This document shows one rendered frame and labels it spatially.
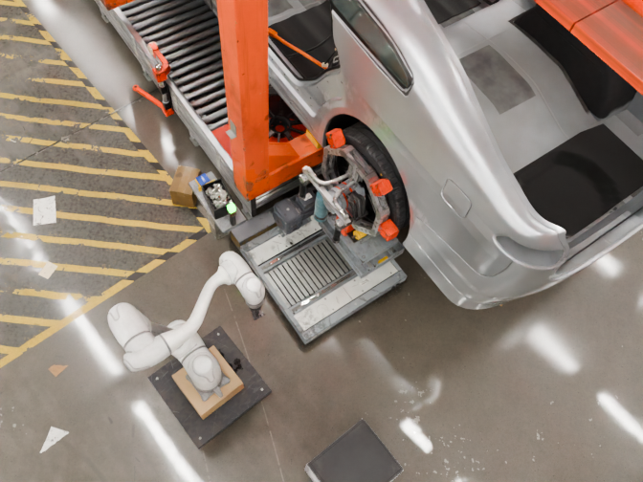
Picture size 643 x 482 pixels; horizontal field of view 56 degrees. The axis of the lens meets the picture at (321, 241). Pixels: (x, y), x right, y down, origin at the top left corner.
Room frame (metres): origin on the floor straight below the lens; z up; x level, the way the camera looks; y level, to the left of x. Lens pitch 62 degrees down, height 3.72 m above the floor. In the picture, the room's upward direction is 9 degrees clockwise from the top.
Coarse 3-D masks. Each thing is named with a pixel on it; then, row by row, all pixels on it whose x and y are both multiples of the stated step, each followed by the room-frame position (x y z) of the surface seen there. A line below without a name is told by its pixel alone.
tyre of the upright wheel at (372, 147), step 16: (352, 128) 2.14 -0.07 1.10; (368, 128) 2.11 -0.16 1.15; (352, 144) 2.03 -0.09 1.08; (368, 144) 1.98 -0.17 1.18; (368, 160) 1.93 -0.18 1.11; (384, 160) 1.90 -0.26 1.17; (336, 176) 2.09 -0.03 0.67; (384, 176) 1.83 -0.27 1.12; (400, 176) 1.85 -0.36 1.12; (400, 192) 1.78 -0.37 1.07; (400, 208) 1.73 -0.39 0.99; (400, 224) 1.71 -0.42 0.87
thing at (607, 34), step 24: (552, 0) 0.95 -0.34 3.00; (576, 0) 0.96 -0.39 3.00; (600, 0) 0.97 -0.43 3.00; (624, 0) 0.97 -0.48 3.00; (576, 24) 0.90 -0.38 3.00; (600, 24) 0.91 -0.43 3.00; (624, 24) 0.92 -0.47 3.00; (600, 48) 0.85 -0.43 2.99; (624, 48) 0.86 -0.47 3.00; (624, 72) 0.81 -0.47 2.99
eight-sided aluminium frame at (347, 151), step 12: (324, 156) 2.06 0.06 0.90; (348, 156) 1.93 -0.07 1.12; (360, 156) 1.94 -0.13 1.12; (324, 168) 2.05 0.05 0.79; (360, 168) 1.86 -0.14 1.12; (372, 180) 1.81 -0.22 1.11; (372, 192) 1.76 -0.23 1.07; (384, 204) 1.74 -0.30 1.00; (384, 216) 1.70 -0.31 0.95; (360, 228) 1.77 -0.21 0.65; (372, 228) 1.71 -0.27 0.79
